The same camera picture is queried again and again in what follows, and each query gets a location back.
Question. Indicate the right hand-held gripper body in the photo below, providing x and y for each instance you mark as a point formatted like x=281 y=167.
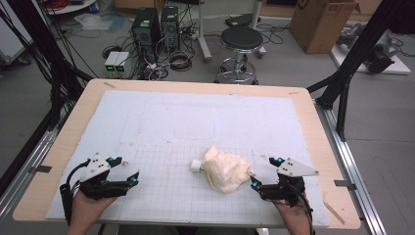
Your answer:
x=287 y=192

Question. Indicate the white grid mat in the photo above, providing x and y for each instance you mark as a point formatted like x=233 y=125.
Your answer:
x=195 y=114

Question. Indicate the clear plastic bag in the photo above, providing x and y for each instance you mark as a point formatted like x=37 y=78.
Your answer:
x=93 y=22

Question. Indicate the brown cardboard box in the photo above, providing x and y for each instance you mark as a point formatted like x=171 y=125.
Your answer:
x=321 y=26

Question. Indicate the white desk leg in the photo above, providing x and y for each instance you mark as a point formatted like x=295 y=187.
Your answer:
x=203 y=32
x=257 y=13

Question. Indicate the grey robot part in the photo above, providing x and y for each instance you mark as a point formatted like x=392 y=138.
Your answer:
x=350 y=34

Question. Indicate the person's right hand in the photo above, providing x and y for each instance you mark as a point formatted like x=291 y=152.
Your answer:
x=297 y=217

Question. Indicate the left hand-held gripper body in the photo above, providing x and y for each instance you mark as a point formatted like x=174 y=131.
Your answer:
x=98 y=187

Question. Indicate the aluminium rail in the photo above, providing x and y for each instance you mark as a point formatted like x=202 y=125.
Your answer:
x=36 y=153
x=345 y=156

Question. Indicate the white cabinet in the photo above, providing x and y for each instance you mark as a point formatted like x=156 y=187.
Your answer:
x=13 y=36

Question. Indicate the person's left hand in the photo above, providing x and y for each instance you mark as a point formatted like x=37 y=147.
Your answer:
x=84 y=212

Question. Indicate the white round table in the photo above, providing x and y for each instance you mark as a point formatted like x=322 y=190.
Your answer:
x=75 y=7

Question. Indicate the white power supply unit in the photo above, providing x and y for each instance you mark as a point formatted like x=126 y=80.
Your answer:
x=122 y=62
x=111 y=60

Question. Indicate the cream cloth with white tag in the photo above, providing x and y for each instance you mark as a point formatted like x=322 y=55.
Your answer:
x=225 y=171

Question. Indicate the thin wooden strip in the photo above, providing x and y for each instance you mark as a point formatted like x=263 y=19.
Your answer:
x=334 y=212

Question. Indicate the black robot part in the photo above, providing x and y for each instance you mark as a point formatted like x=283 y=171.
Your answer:
x=380 y=60

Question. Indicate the grey tape piece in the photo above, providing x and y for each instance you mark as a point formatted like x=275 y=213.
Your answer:
x=40 y=168
x=345 y=185

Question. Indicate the slim black computer tower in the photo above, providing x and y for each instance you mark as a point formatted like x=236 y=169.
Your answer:
x=170 y=27

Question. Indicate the black round stool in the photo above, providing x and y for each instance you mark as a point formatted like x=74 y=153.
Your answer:
x=241 y=37

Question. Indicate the white floor board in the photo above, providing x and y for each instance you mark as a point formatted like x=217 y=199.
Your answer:
x=399 y=67

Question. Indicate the large black computer tower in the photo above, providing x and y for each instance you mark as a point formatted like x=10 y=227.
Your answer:
x=146 y=32

